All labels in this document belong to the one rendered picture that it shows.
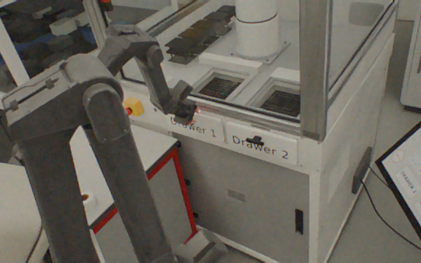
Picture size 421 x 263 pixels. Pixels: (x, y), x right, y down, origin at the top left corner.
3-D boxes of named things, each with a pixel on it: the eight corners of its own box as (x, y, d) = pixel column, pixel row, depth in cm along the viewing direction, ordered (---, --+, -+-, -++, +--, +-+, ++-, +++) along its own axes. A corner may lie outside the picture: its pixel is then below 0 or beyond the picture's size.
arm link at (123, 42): (112, 7, 91) (142, 31, 89) (138, 26, 104) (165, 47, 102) (4, 158, 96) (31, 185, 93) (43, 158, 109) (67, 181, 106)
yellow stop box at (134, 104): (137, 118, 178) (132, 105, 174) (125, 115, 182) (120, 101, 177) (144, 112, 181) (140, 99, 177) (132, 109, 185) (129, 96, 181)
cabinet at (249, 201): (319, 296, 188) (324, 175, 140) (156, 218, 240) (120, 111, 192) (376, 169, 246) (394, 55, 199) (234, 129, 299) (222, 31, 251)
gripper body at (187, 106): (197, 101, 150) (187, 96, 144) (188, 126, 150) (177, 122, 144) (184, 98, 154) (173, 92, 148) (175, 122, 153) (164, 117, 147)
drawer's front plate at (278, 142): (295, 165, 143) (295, 142, 137) (228, 145, 158) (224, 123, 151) (297, 162, 144) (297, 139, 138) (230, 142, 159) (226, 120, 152)
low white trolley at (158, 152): (133, 337, 184) (79, 234, 139) (50, 279, 216) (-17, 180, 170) (203, 243, 220) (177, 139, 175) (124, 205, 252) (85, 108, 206)
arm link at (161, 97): (116, 34, 99) (146, 58, 97) (132, 20, 101) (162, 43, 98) (148, 103, 140) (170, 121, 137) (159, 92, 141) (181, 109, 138)
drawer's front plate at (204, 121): (222, 142, 159) (219, 121, 153) (167, 126, 174) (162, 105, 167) (224, 140, 160) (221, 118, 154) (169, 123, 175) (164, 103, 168)
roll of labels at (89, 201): (88, 195, 154) (85, 188, 152) (100, 202, 150) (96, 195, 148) (74, 207, 150) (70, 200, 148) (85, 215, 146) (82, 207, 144)
